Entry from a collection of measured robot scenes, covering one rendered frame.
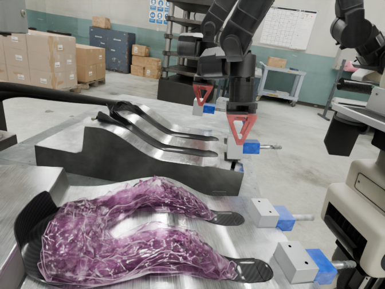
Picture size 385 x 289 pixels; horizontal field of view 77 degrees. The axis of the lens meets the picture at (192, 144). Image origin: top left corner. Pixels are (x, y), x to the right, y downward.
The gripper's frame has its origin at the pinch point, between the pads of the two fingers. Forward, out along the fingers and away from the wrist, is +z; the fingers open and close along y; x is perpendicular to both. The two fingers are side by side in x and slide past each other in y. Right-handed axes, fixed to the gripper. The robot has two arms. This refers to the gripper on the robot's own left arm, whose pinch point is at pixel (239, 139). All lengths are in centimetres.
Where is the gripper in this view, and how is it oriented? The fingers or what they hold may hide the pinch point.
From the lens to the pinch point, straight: 60.4
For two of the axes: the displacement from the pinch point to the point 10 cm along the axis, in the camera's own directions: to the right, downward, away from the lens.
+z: -0.1, 9.7, 2.2
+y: -1.1, 2.2, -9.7
